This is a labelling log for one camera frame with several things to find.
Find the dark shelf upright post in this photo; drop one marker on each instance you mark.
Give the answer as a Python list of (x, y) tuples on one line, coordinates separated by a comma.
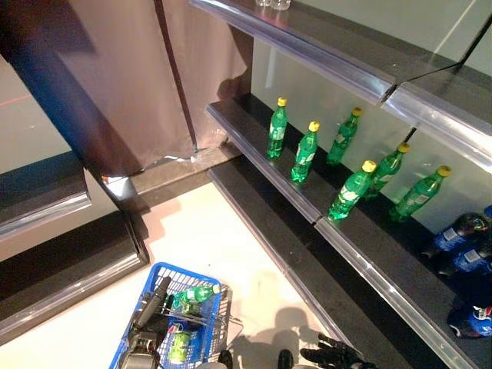
[(471, 46)]

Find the blue plastic shopping basket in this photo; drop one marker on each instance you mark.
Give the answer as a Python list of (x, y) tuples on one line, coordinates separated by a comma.
[(157, 267)]

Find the green soda can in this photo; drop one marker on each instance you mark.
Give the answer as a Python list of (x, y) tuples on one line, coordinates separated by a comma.
[(180, 346)]

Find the robot right leg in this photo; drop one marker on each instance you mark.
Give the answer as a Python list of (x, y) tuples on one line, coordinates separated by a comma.
[(285, 361)]

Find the crumpled silver foil sheet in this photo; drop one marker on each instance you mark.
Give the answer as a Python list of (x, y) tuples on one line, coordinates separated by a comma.
[(119, 188)]

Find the brown fabric curtain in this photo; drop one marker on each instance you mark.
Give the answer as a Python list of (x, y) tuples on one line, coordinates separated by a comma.
[(123, 77)]

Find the robot left leg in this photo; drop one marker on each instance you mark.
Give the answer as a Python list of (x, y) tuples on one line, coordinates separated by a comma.
[(225, 361)]

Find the black shelf base plinth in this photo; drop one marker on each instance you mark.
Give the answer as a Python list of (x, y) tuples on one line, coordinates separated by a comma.
[(288, 238)]

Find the green Sprite bottle yellow cap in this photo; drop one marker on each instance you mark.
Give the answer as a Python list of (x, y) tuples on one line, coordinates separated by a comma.
[(386, 171), (194, 295), (419, 196), (276, 132), (343, 138), (304, 153), (351, 192)]

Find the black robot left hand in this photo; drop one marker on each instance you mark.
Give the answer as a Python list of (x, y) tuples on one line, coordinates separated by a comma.
[(150, 326)]

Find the robot leg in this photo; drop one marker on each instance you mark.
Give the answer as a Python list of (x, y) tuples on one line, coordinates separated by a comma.
[(285, 361), (225, 361)]

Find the dark side shelf board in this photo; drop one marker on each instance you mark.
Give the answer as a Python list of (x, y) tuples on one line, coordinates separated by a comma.
[(77, 265), (38, 192)]

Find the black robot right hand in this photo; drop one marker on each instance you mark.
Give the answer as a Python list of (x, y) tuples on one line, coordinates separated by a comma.
[(338, 357)]

